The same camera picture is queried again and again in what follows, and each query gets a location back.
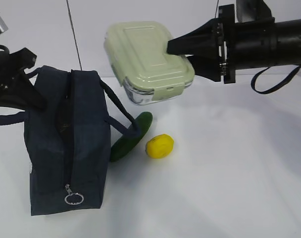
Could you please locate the green cucumber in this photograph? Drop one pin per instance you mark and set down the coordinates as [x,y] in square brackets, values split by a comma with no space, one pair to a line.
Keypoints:
[124,145]

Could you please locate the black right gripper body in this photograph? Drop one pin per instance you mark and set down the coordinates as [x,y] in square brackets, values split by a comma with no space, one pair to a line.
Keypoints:
[224,39]

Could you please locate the yellow lemon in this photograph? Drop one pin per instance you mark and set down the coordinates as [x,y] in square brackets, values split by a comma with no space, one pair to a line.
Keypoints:
[160,146]

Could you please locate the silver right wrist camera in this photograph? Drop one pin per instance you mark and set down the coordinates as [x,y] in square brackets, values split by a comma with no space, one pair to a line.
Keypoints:
[252,10]

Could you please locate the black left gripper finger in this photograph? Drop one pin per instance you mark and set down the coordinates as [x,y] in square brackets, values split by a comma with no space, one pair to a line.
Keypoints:
[28,92]
[15,100]

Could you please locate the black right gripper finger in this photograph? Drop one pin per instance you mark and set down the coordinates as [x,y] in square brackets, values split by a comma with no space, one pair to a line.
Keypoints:
[200,42]
[207,68]

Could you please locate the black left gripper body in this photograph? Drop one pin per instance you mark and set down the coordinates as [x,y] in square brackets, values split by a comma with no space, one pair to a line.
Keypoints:
[13,79]

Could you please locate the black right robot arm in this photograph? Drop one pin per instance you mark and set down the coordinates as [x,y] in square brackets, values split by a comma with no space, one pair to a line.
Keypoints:
[241,36]

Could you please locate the glass container with green lid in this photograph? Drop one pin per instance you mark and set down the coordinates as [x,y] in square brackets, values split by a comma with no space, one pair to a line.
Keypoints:
[137,55]

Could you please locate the dark navy lunch bag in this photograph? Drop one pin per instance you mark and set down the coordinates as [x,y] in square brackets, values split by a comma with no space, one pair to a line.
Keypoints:
[69,142]

